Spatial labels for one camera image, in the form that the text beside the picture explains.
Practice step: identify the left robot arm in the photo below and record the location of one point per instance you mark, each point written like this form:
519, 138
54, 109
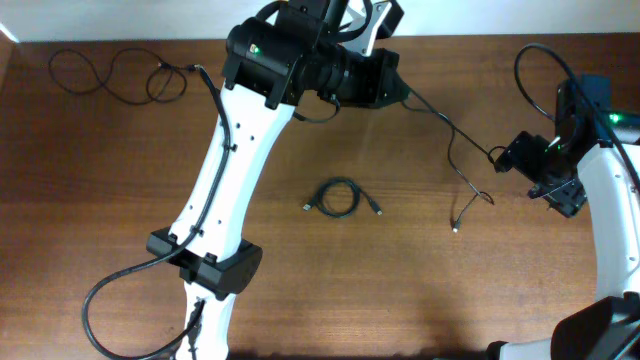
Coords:
273, 58

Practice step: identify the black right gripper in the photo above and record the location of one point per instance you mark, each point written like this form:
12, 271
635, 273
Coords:
523, 156

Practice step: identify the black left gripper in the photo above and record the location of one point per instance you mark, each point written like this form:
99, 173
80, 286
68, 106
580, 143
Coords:
386, 78

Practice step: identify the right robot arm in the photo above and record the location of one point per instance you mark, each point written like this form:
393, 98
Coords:
583, 165

